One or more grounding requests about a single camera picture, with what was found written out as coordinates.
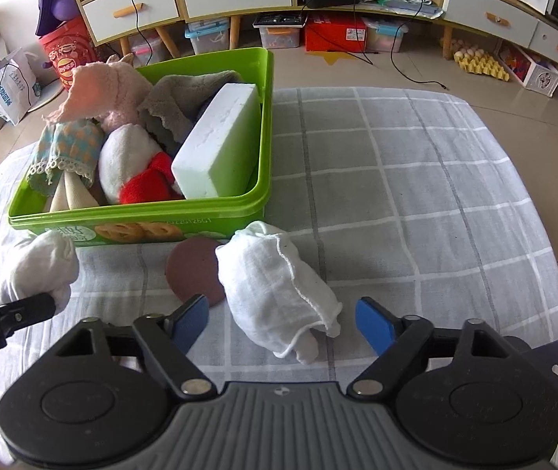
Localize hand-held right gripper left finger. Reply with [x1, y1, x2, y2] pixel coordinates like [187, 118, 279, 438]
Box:
[54, 294, 214, 400]

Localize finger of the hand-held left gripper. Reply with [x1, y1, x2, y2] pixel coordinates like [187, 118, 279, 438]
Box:
[0, 293, 55, 334]

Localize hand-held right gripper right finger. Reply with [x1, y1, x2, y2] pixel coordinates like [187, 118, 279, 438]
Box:
[346, 296, 509, 398]

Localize white gauze cloth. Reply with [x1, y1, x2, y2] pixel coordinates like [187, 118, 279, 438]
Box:
[0, 230, 81, 315]
[215, 220, 343, 365]

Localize brown round pad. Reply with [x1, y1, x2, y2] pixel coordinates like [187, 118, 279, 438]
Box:
[164, 236, 228, 305]

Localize green plastic bin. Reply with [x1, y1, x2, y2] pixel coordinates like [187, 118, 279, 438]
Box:
[7, 47, 276, 246]

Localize bunny plush doll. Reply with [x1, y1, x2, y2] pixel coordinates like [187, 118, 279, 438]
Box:
[27, 120, 106, 213]

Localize white sponge block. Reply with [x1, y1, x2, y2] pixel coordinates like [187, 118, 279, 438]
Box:
[171, 83, 262, 200]

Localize santa plush toy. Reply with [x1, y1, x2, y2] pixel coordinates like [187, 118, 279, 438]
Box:
[98, 125, 186, 205]

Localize grey green towel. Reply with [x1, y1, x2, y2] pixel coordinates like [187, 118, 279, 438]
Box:
[137, 71, 245, 155]

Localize pink fluffy cloth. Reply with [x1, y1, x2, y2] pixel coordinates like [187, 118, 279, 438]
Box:
[41, 61, 155, 133]

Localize grey checked blanket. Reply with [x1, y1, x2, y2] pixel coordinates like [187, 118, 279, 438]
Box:
[0, 87, 558, 470]

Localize white round base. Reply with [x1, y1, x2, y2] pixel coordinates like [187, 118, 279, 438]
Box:
[27, 78, 67, 108]

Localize white shopping bag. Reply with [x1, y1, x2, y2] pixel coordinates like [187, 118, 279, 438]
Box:
[0, 48, 45, 125]

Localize red printed bucket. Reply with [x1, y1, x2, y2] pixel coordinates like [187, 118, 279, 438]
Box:
[39, 17, 94, 91]

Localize clear storage box pink contents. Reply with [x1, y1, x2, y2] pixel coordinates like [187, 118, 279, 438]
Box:
[129, 32, 169, 67]

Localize yellow egg tray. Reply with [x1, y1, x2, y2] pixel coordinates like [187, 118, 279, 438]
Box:
[454, 44, 511, 82]

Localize clear storage box blue lid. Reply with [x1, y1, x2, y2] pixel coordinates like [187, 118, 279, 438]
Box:
[184, 18, 231, 56]

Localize red cardboard box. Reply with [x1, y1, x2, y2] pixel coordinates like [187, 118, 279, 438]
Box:
[305, 14, 368, 54]

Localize white printed cardboard box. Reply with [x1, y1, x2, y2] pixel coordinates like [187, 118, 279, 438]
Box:
[497, 42, 558, 95]

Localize clear storage box black lid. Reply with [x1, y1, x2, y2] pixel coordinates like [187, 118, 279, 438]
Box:
[253, 12, 309, 51]

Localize black floor cable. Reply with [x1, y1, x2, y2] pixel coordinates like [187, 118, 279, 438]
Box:
[352, 0, 450, 91]

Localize black power cable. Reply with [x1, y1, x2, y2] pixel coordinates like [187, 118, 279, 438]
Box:
[129, 0, 145, 68]

